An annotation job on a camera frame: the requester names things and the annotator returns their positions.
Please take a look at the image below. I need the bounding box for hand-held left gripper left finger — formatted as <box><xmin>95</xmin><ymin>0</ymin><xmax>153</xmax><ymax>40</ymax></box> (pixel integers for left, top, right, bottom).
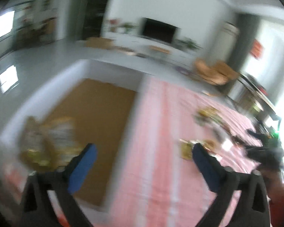
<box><xmin>19</xmin><ymin>143</ymin><xmax>98</xmax><ymax>227</ymax></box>

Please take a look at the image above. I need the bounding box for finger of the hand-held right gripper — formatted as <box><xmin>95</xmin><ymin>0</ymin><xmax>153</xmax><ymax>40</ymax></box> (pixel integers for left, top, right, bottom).
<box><xmin>247</xmin><ymin>129</ymin><xmax>270</xmax><ymax>140</ymax></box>

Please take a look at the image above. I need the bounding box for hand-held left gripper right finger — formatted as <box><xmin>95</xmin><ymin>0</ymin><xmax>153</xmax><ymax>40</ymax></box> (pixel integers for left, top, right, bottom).
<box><xmin>192</xmin><ymin>143</ymin><xmax>271</xmax><ymax>227</ymax></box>

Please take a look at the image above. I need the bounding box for orange chicken snack packet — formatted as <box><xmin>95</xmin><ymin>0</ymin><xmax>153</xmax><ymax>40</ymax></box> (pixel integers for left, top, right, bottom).
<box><xmin>179</xmin><ymin>139</ymin><xmax>218</xmax><ymax>161</ymax></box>

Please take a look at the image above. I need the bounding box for white-sided cardboard box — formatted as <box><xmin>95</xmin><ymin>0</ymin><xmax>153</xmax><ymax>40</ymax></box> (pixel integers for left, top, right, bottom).
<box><xmin>0</xmin><ymin>59</ymin><xmax>147</xmax><ymax>213</ymax></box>

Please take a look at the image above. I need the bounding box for person's right hand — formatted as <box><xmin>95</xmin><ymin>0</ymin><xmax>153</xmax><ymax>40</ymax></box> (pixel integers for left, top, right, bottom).
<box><xmin>257</xmin><ymin>164</ymin><xmax>284</xmax><ymax>227</ymax></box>

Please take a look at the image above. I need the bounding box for yellow snack packet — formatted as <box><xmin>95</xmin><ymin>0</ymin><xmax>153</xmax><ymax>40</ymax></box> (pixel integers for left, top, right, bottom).
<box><xmin>196</xmin><ymin>107</ymin><xmax>226</xmax><ymax>126</ymax></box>

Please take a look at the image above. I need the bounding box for pink striped tablecloth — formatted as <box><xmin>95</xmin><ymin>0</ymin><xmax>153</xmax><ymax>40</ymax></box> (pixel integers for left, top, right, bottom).
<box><xmin>2</xmin><ymin>76</ymin><xmax>275</xmax><ymax>227</ymax></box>

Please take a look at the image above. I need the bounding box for tan snack packet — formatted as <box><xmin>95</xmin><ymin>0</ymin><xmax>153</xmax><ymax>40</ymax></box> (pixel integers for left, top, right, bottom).
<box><xmin>21</xmin><ymin>116</ymin><xmax>49</xmax><ymax>168</ymax></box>

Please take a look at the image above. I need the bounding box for orange lounge chair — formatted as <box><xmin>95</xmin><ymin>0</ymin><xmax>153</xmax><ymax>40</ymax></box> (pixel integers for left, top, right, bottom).
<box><xmin>194</xmin><ymin>59</ymin><xmax>240</xmax><ymax>86</ymax></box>

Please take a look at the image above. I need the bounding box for beige standing air conditioner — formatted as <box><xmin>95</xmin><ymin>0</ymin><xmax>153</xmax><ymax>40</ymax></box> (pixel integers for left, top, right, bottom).
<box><xmin>217</xmin><ymin>21</ymin><xmax>240</xmax><ymax>63</ymax></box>

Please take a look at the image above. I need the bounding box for brown cardboard box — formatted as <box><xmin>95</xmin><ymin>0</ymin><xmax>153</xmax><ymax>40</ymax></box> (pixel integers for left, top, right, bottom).
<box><xmin>85</xmin><ymin>37</ymin><xmax>114</xmax><ymax>50</ymax></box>

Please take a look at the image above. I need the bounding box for white television cabinet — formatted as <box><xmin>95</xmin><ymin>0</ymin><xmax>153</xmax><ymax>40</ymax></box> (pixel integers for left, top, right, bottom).
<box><xmin>104</xmin><ymin>32</ymin><xmax>197</xmax><ymax>63</ymax></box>

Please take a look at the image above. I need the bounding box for black television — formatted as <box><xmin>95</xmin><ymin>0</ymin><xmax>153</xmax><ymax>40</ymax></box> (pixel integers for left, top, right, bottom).
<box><xmin>141</xmin><ymin>18</ymin><xmax>178</xmax><ymax>45</ymax></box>

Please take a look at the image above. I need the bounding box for green plant in vase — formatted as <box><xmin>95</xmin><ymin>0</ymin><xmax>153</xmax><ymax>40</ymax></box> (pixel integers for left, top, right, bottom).
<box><xmin>122</xmin><ymin>22</ymin><xmax>136</xmax><ymax>34</ymax></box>

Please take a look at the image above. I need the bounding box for bright window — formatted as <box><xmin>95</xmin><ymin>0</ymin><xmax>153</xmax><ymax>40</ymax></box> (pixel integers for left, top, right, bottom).
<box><xmin>0</xmin><ymin>11</ymin><xmax>15</xmax><ymax>42</ymax></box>

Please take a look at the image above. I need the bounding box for red wall decoration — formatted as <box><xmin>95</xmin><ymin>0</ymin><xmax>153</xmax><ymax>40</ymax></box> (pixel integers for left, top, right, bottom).
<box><xmin>250</xmin><ymin>39</ymin><xmax>264</xmax><ymax>59</ymax></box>

